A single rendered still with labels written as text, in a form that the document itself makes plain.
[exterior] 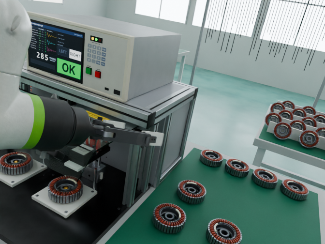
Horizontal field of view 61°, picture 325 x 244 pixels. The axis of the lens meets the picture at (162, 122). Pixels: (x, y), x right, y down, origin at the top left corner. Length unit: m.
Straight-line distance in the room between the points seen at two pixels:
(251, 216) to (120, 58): 0.74
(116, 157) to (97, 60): 0.42
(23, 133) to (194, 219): 0.72
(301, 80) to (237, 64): 1.49
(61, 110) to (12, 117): 0.08
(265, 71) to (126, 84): 6.33
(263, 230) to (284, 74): 6.12
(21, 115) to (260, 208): 0.97
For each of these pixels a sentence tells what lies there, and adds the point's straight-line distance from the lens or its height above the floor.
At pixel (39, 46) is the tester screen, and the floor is 1.21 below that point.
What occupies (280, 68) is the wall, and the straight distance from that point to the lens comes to 7.05.
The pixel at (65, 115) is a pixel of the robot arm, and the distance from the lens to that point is 0.49.
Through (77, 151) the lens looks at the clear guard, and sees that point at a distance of 0.72.
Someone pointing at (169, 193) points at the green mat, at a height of 0.75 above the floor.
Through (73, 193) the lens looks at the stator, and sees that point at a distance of 0.97.
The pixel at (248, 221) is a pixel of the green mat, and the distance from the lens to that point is 1.11.
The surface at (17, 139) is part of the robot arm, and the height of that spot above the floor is 1.20.
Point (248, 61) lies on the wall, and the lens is 7.11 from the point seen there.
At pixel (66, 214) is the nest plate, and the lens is 0.95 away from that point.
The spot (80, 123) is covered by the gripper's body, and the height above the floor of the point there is 1.20.
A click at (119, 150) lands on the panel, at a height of 0.86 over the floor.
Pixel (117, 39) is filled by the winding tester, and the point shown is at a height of 1.30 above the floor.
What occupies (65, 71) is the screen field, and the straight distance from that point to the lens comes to 1.02.
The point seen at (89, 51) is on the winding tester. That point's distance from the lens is 0.94.
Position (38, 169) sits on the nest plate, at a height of 0.78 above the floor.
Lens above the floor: 1.43
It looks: 23 degrees down
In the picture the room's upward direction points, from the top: 10 degrees clockwise
